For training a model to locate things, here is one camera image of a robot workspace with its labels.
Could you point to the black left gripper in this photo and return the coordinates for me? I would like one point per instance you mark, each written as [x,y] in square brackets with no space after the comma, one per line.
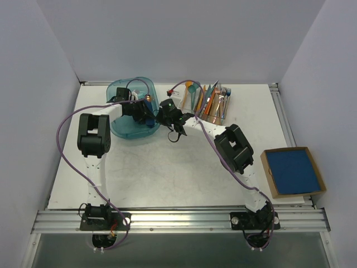
[142,112]

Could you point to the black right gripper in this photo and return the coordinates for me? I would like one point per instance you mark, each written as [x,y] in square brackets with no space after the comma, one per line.
[163,119]

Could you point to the copper metal spoon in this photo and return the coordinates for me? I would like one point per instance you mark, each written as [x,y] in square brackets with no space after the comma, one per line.
[149,97]

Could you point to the teal plastic bin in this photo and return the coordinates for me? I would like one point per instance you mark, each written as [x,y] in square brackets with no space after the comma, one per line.
[125,127]

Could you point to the blue paper napkin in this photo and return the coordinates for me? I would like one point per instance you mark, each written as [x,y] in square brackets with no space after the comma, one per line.
[149,119]

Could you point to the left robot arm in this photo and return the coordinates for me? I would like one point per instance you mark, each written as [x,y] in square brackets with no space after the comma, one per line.
[94,142]

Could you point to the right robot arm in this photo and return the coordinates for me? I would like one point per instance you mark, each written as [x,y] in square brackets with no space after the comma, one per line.
[232,148]

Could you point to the cardboard napkin box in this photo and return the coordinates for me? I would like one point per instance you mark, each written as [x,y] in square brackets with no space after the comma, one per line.
[293,173]

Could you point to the teal plastic spoon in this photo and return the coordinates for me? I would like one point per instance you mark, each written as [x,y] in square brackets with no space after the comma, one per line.
[192,90]

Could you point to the orange plastic spoon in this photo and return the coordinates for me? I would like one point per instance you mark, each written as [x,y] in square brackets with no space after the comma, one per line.
[184,98]

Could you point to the clear acrylic utensil organizer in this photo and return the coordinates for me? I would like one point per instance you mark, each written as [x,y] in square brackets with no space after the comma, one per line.
[212,106]

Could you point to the blue metal fork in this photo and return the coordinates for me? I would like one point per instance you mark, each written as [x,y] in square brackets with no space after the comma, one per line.
[227,93]

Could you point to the stack of blue napkins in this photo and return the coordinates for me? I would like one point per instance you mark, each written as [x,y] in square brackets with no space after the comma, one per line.
[293,171]

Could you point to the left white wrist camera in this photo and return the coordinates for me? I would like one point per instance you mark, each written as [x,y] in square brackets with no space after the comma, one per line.
[135,95]

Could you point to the right side aluminium rail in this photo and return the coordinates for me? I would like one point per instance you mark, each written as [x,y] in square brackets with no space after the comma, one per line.
[286,128]

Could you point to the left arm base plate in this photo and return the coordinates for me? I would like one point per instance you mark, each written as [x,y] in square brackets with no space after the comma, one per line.
[117,223]

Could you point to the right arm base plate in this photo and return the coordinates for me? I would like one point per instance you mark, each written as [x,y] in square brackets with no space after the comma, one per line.
[250,221]

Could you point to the aluminium mounting rail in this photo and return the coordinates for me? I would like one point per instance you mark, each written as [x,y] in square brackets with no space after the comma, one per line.
[206,220]

